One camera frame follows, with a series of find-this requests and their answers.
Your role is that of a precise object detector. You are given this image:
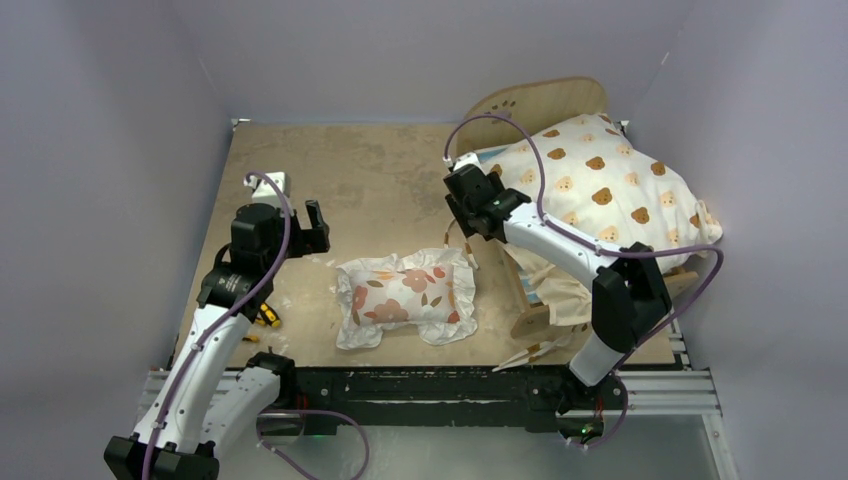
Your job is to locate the floral print small pillow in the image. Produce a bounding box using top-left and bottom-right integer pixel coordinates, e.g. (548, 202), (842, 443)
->
(336, 248), (478, 350)

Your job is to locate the wooden pet bed frame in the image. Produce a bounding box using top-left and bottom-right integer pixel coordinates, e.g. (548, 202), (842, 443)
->
(454, 76), (700, 340)

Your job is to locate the bear print white cushion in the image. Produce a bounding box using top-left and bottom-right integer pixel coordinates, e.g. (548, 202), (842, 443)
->
(440, 112), (725, 374)

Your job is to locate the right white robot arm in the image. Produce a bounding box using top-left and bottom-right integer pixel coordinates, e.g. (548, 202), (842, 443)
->
(443, 165), (672, 407)

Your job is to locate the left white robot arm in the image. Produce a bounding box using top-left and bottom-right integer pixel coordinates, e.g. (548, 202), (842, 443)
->
(104, 200), (330, 479)

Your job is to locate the blue striped bed mattress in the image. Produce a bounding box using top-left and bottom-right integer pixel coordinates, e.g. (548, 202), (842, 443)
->
(474, 146), (508, 165)

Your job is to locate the yellow black screwdriver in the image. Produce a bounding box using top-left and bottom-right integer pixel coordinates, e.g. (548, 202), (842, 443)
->
(242, 303), (282, 343)

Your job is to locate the aluminium table frame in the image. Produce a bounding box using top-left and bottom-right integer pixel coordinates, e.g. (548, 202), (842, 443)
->
(119, 119), (740, 480)

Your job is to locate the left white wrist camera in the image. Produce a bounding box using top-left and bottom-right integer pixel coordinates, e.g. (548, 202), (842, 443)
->
(244, 172), (291, 208)

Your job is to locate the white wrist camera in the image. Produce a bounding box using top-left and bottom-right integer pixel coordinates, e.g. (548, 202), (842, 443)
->
(442, 152), (482, 172)
(244, 172), (291, 208)

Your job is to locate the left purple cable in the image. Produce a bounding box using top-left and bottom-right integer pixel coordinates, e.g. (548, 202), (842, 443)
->
(139, 172), (371, 480)

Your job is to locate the purple cable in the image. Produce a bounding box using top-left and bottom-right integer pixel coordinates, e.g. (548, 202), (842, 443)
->
(442, 113), (725, 452)
(139, 172), (371, 480)

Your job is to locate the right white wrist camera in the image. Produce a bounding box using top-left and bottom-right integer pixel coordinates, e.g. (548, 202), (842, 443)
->
(442, 152), (482, 172)

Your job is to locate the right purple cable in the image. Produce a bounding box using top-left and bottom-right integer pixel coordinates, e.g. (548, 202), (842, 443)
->
(442, 113), (725, 452)

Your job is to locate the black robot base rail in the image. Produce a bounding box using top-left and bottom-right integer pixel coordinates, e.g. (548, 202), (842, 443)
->
(273, 365), (599, 434)

